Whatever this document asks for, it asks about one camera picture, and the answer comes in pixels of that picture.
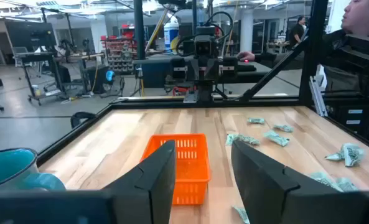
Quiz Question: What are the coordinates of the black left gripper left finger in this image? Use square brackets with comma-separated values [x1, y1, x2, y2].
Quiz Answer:
[103, 139, 177, 224]

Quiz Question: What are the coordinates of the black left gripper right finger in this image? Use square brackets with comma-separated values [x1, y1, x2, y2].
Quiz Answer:
[231, 139, 347, 224]

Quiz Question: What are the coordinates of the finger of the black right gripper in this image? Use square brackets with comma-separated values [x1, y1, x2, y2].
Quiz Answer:
[208, 60, 220, 82]
[196, 60, 208, 82]

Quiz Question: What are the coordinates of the dark grey side desk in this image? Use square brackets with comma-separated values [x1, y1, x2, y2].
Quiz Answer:
[133, 55, 304, 94]

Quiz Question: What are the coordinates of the white and blue barrel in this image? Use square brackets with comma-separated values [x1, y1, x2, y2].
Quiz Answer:
[163, 14, 180, 52]

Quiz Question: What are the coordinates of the person's hand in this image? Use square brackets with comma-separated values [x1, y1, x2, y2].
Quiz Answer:
[236, 51, 256, 62]

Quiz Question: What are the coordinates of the orange plastic basket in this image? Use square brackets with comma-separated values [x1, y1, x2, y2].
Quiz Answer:
[140, 133, 212, 206]

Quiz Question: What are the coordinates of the yellow leaning pole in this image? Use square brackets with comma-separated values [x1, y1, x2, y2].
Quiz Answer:
[145, 7, 169, 52]

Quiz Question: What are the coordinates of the white building column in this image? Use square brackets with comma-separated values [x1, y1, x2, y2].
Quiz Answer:
[240, 11, 254, 52]

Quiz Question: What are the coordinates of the red parts shelf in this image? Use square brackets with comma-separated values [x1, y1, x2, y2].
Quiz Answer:
[100, 24, 139, 75]

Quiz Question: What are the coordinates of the black case with blue glow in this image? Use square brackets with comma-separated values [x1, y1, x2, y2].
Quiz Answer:
[86, 64, 116, 95]

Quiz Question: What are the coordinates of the person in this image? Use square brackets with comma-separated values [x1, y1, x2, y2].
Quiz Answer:
[288, 15, 307, 50]
[255, 0, 369, 94]

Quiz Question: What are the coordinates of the black equipment box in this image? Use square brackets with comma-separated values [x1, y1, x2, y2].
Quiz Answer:
[325, 99, 369, 147]

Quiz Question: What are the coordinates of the black rolling workbench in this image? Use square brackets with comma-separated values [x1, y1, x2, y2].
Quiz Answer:
[12, 51, 106, 106]

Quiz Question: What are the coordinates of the teal ceramic mug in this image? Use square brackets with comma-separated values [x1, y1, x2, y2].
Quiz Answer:
[0, 147, 67, 192]

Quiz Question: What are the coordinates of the large black monitor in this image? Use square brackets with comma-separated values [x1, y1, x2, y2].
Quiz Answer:
[5, 20, 57, 52]

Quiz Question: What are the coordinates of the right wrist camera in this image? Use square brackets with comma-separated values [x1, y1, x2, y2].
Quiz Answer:
[194, 26, 218, 58]

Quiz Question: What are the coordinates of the black metal table frame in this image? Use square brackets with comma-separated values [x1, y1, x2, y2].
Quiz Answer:
[36, 0, 369, 167]

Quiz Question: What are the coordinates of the dark vertical post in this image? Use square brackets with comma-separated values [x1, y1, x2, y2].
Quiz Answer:
[133, 0, 146, 60]

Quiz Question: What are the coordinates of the black cable loop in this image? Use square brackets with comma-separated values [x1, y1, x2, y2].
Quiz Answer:
[70, 111, 97, 129]

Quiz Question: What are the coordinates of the aluminium bracket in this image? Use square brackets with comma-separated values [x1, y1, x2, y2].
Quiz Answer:
[308, 75, 329, 118]

